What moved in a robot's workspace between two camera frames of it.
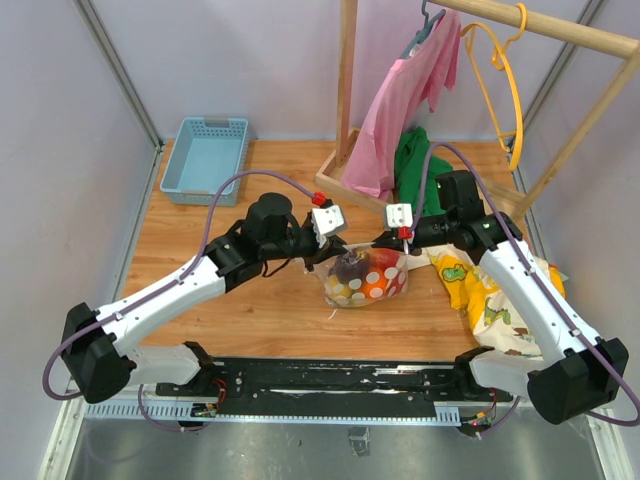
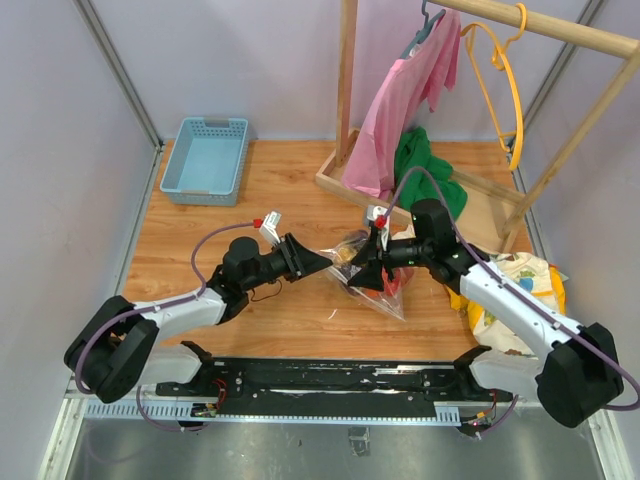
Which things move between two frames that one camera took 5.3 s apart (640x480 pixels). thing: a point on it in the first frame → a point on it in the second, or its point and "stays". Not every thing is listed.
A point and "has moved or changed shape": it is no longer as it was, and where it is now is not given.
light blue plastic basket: x=202 y=152 stays
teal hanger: x=422 y=34 stays
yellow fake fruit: x=339 y=292 → x=346 y=254
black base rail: x=323 y=385 stays
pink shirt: x=410 y=84 stays
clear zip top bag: x=362 y=274 has moved or changed shape
